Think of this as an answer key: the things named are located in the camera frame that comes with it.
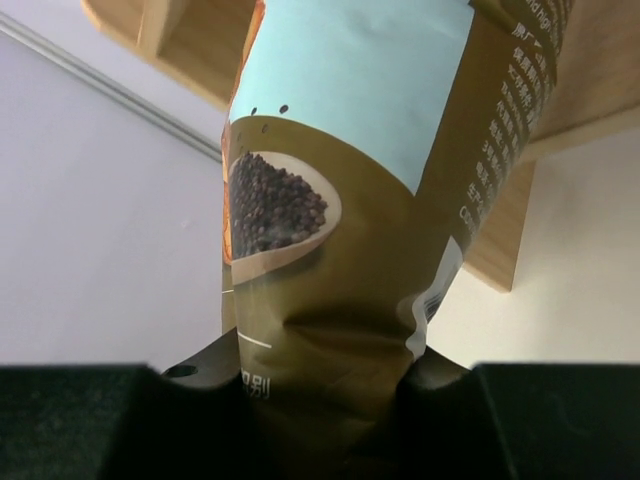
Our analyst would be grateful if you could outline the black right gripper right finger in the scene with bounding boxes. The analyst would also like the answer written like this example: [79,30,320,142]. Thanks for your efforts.
[397,350,639,479]

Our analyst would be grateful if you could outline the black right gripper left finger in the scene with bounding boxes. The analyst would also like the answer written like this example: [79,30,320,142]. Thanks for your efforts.
[1,333,246,479]

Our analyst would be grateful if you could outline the olive light-blue chips bag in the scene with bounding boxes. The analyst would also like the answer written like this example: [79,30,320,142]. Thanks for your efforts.
[224,1,573,479]

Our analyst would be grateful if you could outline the wooden two-tier shelf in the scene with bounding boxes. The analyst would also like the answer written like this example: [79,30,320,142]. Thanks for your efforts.
[82,0,639,292]

